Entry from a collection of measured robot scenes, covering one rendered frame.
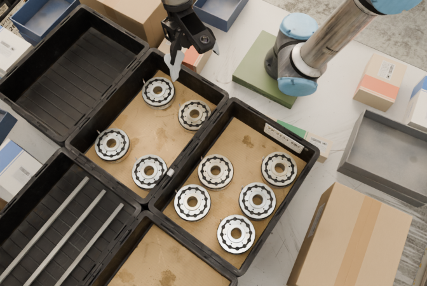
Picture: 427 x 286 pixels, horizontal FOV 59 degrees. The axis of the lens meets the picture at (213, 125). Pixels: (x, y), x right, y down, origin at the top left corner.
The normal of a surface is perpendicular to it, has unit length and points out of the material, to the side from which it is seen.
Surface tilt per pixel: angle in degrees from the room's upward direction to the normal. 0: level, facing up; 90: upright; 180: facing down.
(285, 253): 0
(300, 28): 10
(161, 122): 0
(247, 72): 4
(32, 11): 90
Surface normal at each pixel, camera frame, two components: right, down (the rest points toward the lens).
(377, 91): -0.02, -0.39
